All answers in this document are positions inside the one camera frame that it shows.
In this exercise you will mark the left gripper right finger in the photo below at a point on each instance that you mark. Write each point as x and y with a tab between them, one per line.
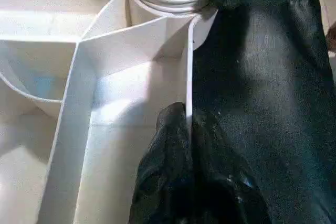
226	182

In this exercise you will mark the bystander bare hand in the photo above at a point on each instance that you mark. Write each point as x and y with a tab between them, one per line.
332	38

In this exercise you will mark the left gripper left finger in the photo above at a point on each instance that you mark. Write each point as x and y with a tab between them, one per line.
165	177

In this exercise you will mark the black mat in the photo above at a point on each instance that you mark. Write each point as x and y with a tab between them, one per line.
273	103

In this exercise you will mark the white plastic table top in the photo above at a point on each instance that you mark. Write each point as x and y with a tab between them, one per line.
63	108

